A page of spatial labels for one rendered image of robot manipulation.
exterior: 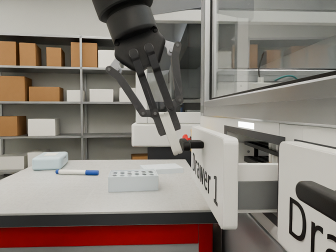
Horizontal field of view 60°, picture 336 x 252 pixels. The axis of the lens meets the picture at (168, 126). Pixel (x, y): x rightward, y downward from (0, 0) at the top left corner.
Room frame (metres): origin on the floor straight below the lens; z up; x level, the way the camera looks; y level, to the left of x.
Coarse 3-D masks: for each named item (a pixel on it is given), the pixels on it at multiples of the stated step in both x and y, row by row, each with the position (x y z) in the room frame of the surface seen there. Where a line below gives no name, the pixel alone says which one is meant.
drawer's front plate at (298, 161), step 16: (288, 144) 0.29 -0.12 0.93; (304, 144) 0.27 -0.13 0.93; (288, 160) 0.29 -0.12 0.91; (304, 160) 0.26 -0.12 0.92; (320, 160) 0.23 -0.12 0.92; (288, 176) 0.29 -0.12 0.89; (304, 176) 0.26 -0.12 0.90; (320, 176) 0.23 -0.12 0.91; (288, 192) 0.29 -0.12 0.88; (288, 208) 0.29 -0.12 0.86; (304, 208) 0.26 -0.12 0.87; (288, 224) 0.29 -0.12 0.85; (320, 224) 0.23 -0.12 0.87; (288, 240) 0.29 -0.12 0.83; (304, 240) 0.25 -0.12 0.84; (320, 240) 0.23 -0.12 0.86
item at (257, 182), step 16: (240, 144) 0.60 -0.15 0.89; (240, 160) 0.60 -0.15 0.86; (240, 176) 0.35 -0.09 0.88; (256, 176) 0.36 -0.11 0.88; (272, 176) 0.36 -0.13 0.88; (240, 192) 0.35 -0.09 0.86; (256, 192) 0.35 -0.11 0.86; (272, 192) 0.35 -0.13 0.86; (240, 208) 0.35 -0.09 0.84; (256, 208) 0.35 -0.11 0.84; (272, 208) 0.35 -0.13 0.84
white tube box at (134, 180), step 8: (112, 176) 0.73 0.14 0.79; (120, 176) 0.71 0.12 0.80; (128, 176) 0.71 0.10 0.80; (136, 176) 0.72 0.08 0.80; (144, 176) 0.72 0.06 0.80; (152, 176) 0.72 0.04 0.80; (112, 184) 0.71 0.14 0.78; (120, 184) 0.71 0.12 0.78; (128, 184) 0.71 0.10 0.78; (136, 184) 0.72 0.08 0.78; (144, 184) 0.72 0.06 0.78; (152, 184) 0.72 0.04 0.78
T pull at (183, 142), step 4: (180, 140) 0.49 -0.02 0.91; (184, 140) 0.47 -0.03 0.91; (188, 140) 0.48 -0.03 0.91; (192, 140) 0.48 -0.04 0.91; (196, 140) 0.48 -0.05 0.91; (200, 140) 0.48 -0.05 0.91; (180, 144) 0.48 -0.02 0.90; (184, 144) 0.44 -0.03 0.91; (188, 144) 0.44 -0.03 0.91; (192, 144) 0.46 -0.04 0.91; (196, 144) 0.46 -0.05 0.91; (200, 144) 0.47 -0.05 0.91; (184, 148) 0.44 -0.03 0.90; (188, 148) 0.44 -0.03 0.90
